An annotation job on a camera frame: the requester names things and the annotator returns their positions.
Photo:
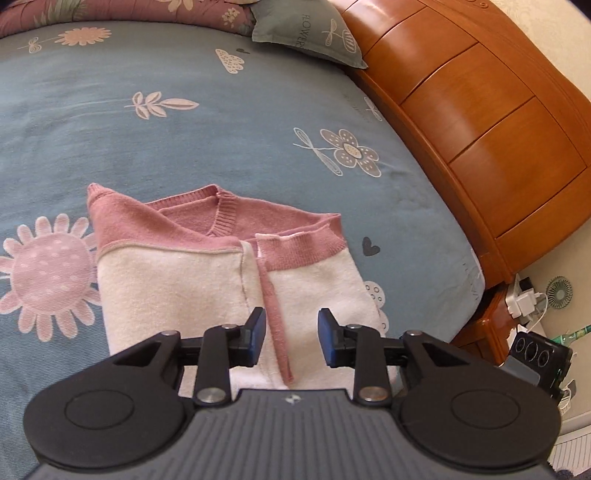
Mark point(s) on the wooden bed headboard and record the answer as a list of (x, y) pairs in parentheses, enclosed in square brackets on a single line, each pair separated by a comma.
[(485, 138)]

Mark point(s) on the blue floral bed sheet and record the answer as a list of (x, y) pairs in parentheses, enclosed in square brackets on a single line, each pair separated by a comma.
[(184, 147)]

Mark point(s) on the grey-green floral pillow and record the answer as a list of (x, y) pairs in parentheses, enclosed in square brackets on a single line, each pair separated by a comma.
[(304, 27)]

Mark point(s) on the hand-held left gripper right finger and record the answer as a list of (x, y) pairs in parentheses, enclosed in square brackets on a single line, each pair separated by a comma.
[(327, 337)]

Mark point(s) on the white power strip with plugs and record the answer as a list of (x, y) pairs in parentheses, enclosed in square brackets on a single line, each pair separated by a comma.
[(521, 300)]

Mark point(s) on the wooden nightstand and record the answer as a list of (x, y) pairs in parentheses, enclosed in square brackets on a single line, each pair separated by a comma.
[(489, 332)]

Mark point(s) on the white radiator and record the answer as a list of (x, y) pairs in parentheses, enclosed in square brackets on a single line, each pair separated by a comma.
[(575, 454)]

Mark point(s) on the small round green fan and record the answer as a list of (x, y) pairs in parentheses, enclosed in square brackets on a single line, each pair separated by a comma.
[(559, 290)]

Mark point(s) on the pink floral folded quilt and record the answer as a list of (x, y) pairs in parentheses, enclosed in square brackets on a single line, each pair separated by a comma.
[(115, 11)]

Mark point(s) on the pink and cream knit sweater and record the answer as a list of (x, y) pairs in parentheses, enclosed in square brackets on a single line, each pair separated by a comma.
[(161, 286)]

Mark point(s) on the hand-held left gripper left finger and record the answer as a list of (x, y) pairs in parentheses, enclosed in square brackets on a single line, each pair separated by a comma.
[(257, 337)]

